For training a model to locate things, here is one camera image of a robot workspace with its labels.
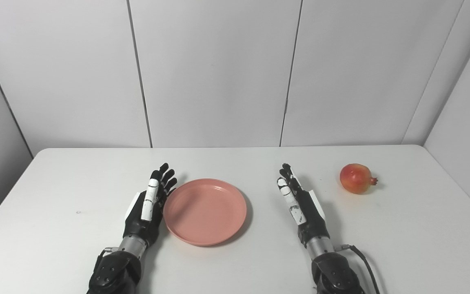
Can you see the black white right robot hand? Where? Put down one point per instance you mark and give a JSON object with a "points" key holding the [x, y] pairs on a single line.
{"points": [[310, 216]]}

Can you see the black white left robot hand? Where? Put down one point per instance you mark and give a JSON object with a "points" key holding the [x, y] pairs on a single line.
{"points": [[139, 222]]}

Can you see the red yellow pomegranate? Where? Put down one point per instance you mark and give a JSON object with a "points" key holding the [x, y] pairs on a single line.
{"points": [[355, 178]]}

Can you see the pink round plate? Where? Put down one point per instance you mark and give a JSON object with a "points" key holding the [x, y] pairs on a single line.
{"points": [[204, 212]]}

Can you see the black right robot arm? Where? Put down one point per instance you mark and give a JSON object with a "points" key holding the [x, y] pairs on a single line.
{"points": [[335, 271]]}

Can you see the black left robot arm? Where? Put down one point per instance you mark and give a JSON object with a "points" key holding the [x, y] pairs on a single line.
{"points": [[116, 271]]}

